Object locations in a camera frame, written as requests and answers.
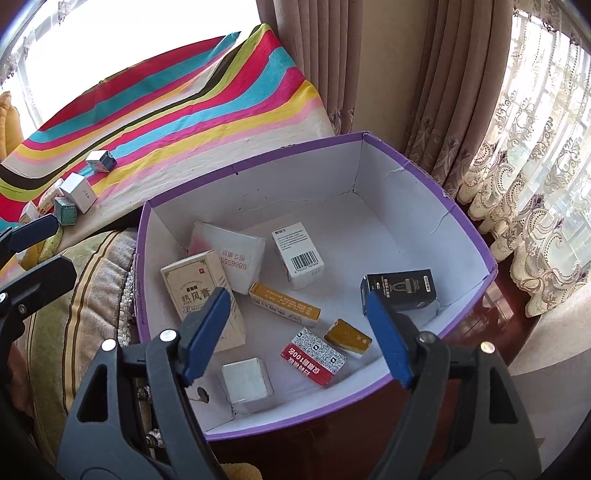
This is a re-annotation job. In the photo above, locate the white box with text flap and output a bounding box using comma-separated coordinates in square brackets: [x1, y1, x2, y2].
[59, 173, 98, 214]

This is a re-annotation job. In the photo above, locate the small gold box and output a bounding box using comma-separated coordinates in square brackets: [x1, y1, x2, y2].
[323, 318, 373, 359]

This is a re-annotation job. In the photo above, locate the striped velvet seat cushion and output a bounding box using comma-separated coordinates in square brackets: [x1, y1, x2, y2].
[14, 228, 153, 462]

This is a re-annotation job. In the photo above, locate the beige pleated curtain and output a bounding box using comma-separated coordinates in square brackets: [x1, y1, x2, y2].
[255, 0, 358, 137]
[402, 0, 515, 185]

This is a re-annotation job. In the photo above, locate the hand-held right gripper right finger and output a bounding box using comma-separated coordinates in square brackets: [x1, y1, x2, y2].
[365, 291, 541, 480]

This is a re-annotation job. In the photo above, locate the rainbow striped cushion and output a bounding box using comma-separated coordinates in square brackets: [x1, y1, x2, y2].
[0, 23, 335, 259]

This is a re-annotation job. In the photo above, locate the small white and blue box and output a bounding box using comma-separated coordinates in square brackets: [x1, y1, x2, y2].
[86, 150, 117, 173]

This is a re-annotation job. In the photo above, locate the yellow leather sofa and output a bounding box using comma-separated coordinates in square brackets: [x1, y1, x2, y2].
[0, 90, 24, 160]

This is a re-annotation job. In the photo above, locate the white box with red digits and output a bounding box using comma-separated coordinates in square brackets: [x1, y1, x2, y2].
[187, 222, 267, 296]

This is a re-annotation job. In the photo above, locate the black box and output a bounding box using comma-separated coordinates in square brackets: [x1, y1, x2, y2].
[360, 269, 437, 311]

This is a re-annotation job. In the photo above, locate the purple cardboard box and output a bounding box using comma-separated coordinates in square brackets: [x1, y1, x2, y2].
[133, 131, 498, 441]

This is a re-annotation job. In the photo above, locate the red printed box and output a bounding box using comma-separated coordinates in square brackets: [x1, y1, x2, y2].
[280, 327, 347, 387]

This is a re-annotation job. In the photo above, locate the white lace curtain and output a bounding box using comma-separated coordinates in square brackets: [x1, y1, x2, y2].
[455, 9, 591, 319]
[0, 14, 70, 84]

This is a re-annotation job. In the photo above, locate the long yellow and white box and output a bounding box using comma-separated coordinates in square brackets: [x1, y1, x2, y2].
[248, 282, 321, 328]

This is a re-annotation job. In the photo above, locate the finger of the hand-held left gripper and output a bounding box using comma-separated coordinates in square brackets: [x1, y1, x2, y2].
[0, 256, 78, 342]
[0, 213, 61, 268]

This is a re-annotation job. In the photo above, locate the small plain white box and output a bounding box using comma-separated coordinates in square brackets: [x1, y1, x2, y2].
[221, 357, 274, 407]

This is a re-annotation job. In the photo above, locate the white barcode box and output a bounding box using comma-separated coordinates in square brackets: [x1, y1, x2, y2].
[271, 222, 325, 291]

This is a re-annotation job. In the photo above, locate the large cream box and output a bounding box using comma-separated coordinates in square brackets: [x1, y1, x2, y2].
[160, 249, 247, 354]

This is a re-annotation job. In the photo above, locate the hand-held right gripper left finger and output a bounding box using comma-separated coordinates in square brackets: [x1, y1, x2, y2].
[55, 287, 232, 480]

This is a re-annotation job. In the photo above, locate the small green patterned box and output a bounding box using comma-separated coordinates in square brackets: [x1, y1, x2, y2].
[53, 197, 77, 226]

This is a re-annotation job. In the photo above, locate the dark red wooden cabinet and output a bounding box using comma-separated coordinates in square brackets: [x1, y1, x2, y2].
[203, 258, 546, 480]

